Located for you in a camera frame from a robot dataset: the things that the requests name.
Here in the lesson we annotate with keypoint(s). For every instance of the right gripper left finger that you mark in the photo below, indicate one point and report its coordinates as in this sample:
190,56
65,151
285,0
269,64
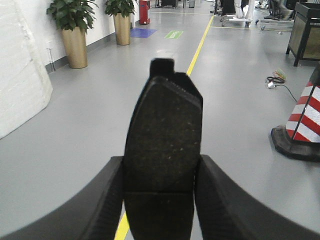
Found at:
92,214

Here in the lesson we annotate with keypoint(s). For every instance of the red white traffic cone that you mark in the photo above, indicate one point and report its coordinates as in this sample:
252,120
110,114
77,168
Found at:
299,138

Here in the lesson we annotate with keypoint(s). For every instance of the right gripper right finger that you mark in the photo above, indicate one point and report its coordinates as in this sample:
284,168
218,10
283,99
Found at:
227,212

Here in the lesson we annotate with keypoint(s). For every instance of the potted plant gold planter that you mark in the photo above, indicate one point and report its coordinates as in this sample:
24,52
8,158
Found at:
73,18

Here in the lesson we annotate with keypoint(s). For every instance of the red floor cabinet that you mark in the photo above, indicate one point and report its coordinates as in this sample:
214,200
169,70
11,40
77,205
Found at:
144,6

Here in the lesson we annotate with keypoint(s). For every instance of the grey brake pad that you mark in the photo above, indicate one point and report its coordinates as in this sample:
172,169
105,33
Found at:
161,154

